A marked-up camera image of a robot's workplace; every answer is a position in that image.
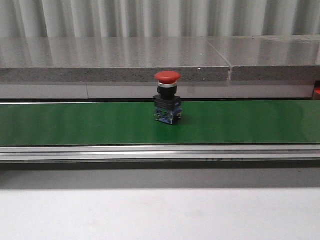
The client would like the grey stone slab right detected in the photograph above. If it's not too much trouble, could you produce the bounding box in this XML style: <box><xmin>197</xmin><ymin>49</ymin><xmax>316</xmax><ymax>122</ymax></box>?
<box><xmin>207</xmin><ymin>35</ymin><xmax>320</xmax><ymax>83</ymax></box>

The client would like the grey stone counter slab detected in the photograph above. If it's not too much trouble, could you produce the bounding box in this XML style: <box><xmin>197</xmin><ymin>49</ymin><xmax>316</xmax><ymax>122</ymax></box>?
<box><xmin>0</xmin><ymin>37</ymin><xmax>229</xmax><ymax>83</ymax></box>

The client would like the green conveyor belt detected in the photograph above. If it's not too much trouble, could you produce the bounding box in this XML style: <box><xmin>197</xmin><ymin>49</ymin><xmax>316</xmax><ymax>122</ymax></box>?
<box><xmin>0</xmin><ymin>100</ymin><xmax>320</xmax><ymax>146</ymax></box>

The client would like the orange red object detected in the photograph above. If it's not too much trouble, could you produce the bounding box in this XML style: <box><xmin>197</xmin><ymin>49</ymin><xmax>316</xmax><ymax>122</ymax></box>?
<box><xmin>313</xmin><ymin>87</ymin><xmax>320</xmax><ymax>100</ymax></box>

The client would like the white pleated curtain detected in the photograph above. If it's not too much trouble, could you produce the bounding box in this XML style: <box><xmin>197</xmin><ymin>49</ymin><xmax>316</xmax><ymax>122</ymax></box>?
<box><xmin>0</xmin><ymin>0</ymin><xmax>320</xmax><ymax>38</ymax></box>

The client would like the aluminium conveyor side rail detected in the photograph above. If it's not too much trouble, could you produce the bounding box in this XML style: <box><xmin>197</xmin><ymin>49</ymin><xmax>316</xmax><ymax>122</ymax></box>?
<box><xmin>0</xmin><ymin>144</ymin><xmax>320</xmax><ymax>164</ymax></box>

